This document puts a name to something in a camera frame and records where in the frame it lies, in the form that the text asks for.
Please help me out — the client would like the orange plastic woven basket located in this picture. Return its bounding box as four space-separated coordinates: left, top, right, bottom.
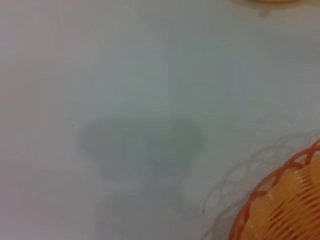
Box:
229 138 320 240

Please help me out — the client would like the yellow banana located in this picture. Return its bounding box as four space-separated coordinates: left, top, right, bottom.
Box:
246 0 299 5

